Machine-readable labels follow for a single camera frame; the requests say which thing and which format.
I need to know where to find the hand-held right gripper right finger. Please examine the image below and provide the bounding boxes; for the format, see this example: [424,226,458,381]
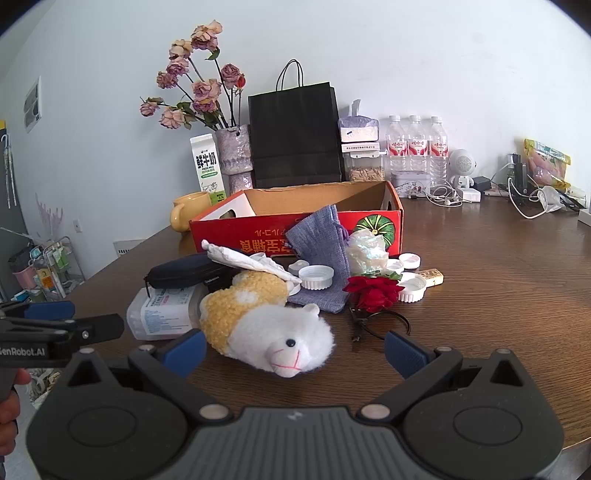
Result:
[355,331,525,423]

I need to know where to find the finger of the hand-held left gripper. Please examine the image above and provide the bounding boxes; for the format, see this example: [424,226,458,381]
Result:
[0,300,77,321]
[0,314,125,354]

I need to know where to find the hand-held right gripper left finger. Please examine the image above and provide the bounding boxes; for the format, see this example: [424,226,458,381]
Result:
[67,329,234,423]

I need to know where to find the white wet wipes packet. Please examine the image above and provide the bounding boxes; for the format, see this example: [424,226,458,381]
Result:
[126,286,206,341]

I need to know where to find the white yellow plush toy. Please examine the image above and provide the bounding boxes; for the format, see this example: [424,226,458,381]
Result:
[198,270,335,378]

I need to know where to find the iridescent plastic bag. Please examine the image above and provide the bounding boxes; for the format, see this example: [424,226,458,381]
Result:
[345,228,391,278]

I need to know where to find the white tissue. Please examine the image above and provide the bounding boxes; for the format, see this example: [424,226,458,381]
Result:
[201,239,301,283]

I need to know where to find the purple fabric pouch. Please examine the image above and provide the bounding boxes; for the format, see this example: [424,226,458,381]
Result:
[285,204,352,315]

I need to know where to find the red cardboard box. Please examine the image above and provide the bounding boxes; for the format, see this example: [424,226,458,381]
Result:
[188,180,404,259]

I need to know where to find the person's left hand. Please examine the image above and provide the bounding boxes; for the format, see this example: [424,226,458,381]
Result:
[0,369,32,462]

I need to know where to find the metal storage rack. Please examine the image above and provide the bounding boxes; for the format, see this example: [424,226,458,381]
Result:
[9,235,86,301]

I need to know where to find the yellow mug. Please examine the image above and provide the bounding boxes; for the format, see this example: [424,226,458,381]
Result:
[170,192,213,232]

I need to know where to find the printed tin box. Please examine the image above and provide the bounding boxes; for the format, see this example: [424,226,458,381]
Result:
[390,170,432,198]

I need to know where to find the clear seed container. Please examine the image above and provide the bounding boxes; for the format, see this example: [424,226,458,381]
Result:
[344,152,385,182]

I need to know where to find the white green milk carton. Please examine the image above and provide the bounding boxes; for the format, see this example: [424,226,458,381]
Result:
[190,133,227,207]

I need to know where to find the small white fan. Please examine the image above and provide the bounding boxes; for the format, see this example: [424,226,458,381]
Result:
[447,148,476,188]

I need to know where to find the clear water bottle red label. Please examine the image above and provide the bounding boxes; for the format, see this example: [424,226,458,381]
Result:
[428,115,450,185]
[387,115,409,174]
[407,115,430,174]

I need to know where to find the mottled pink vase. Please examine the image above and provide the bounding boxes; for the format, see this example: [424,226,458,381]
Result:
[215,126,254,195]

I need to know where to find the flat white carton box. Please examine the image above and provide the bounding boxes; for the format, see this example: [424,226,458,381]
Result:
[342,142,386,155]

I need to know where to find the purple tissue pack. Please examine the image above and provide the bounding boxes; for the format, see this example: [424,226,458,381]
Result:
[337,99,380,143]

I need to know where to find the yellow snack bag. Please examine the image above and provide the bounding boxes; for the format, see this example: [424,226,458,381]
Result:
[523,137,572,192]

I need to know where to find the black paper bag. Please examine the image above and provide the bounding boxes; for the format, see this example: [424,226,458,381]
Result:
[248,60,345,189]

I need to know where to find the dried pink rose bouquet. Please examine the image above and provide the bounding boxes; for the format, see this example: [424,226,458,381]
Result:
[140,19,247,131]

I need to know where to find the white wired earphones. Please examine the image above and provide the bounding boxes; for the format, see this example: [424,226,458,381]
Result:
[425,180,465,206]

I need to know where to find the white charging cable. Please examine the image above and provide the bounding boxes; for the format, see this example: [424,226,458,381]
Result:
[507,178,555,219]

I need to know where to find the white wall panel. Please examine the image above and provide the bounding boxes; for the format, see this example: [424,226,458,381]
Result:
[23,76,42,134]

